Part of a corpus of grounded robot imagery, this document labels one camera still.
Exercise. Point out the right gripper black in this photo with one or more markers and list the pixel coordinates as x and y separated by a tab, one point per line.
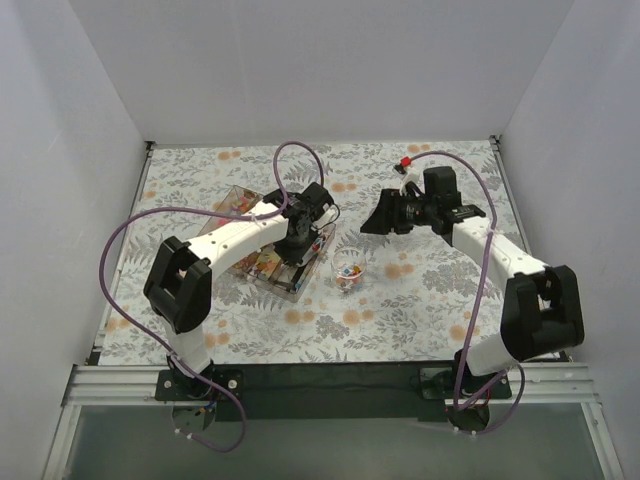
388	212

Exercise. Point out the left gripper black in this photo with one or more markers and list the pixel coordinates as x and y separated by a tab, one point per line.
291	251

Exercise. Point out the clear glass jar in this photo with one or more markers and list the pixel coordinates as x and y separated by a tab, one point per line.
348	268

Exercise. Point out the clear compartment candy box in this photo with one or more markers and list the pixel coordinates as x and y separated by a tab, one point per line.
264	268

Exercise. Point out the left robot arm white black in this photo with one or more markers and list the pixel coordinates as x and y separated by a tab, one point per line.
179	285

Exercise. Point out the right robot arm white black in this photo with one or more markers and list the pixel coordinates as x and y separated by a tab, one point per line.
541	311

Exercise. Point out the floral table mat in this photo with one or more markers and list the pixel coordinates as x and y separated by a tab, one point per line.
414	301

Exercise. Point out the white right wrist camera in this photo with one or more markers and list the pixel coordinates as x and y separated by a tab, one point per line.
409	176

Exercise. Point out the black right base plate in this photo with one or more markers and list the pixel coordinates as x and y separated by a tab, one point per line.
438	384

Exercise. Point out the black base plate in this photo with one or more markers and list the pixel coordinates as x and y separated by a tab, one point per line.
174	386
438	384

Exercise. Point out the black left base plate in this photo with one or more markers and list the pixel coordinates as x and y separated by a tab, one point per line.
174	386

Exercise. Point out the aluminium frame rail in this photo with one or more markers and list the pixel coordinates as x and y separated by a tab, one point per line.
546	382

